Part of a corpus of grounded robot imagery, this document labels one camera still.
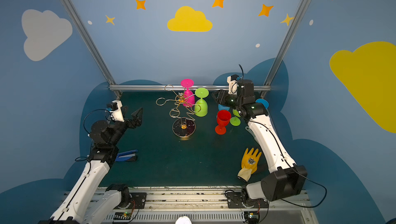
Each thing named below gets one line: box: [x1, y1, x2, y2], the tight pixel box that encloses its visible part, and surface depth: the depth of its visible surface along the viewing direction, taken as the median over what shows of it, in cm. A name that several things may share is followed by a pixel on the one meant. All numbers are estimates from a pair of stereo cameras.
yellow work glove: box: [237, 147, 262, 182], surface depth 86 cm
